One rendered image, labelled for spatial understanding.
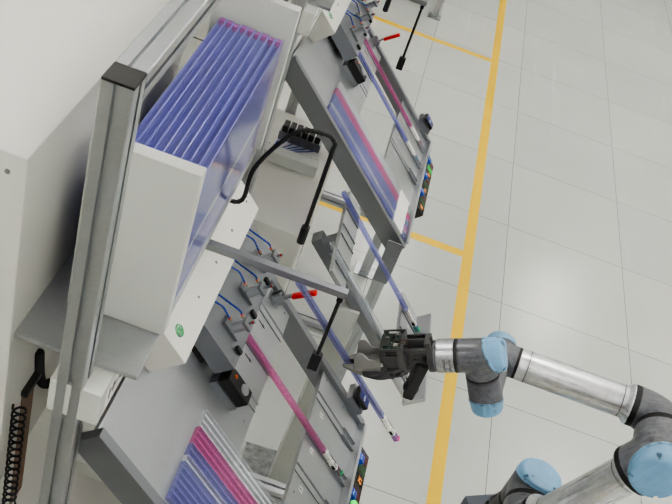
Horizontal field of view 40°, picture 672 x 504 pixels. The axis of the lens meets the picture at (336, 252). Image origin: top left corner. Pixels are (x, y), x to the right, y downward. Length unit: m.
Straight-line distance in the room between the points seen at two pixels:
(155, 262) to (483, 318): 2.74
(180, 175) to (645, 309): 3.51
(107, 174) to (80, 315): 0.26
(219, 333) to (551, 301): 2.69
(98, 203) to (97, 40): 0.39
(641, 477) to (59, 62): 1.42
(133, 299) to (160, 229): 0.15
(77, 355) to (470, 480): 2.22
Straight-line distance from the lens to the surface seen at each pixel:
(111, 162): 1.12
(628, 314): 4.48
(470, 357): 2.00
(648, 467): 2.08
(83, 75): 1.41
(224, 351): 1.78
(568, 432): 3.74
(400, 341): 2.03
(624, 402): 2.18
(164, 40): 1.16
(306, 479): 2.09
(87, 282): 1.27
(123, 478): 1.60
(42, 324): 1.47
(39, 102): 1.33
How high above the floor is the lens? 2.46
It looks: 38 degrees down
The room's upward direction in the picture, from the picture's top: 21 degrees clockwise
